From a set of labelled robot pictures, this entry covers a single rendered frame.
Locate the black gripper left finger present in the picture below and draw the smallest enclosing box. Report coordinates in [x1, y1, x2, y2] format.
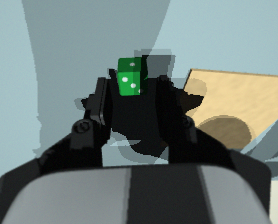
[0, 77, 113, 224]

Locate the green die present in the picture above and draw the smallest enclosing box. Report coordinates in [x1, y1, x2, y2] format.
[117, 57, 148, 96]

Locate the tan square mat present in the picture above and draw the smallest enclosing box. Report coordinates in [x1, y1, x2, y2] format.
[179, 68, 278, 149]

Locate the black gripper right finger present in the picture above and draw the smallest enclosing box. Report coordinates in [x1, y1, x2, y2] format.
[155, 75, 272, 217]

